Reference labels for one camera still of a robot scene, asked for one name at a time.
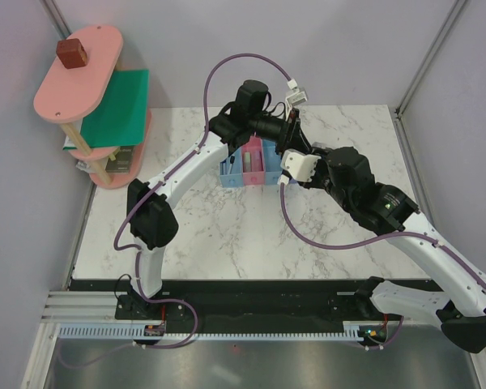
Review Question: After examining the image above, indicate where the blue cap marker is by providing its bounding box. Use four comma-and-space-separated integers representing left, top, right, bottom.
221, 161, 228, 175

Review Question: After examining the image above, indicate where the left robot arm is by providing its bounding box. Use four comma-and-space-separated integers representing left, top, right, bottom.
128, 80, 318, 318

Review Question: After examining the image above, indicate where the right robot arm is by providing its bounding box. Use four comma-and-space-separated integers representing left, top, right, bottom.
283, 147, 486, 353

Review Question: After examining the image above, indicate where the light blue bin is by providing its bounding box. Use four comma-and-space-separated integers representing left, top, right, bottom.
220, 149, 244, 188
262, 139, 283, 186

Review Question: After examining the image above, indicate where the pink plastic bin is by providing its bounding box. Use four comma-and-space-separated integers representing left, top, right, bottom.
241, 136, 265, 186

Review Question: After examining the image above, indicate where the light blue bin leftmost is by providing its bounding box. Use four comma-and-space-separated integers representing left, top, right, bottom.
220, 149, 244, 188

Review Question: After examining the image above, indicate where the black Canon setup booklet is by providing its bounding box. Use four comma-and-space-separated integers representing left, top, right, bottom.
105, 146, 134, 173

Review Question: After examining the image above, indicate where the green folder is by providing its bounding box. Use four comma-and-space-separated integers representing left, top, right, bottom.
73, 70, 149, 149

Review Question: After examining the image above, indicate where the brown wooden block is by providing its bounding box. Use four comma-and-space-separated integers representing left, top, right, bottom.
56, 38, 88, 69

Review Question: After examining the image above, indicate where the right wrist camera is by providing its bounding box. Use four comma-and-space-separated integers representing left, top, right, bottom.
280, 149, 321, 182

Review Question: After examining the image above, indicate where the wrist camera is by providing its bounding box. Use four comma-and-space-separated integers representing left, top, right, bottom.
280, 149, 321, 182
285, 79, 308, 109

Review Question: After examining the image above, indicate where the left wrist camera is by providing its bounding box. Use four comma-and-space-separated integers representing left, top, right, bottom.
285, 79, 308, 109

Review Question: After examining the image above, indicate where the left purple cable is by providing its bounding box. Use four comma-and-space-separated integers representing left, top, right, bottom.
58, 52, 296, 370

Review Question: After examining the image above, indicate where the purple cable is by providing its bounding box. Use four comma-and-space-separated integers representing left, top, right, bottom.
58, 52, 296, 370
279, 182, 486, 352

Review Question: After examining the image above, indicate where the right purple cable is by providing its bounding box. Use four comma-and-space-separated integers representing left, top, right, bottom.
279, 182, 486, 352

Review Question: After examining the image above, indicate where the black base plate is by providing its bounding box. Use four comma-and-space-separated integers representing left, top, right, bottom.
70, 276, 385, 333

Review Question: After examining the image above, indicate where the white cable duct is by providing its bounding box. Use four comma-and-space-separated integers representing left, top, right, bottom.
58, 323, 364, 342

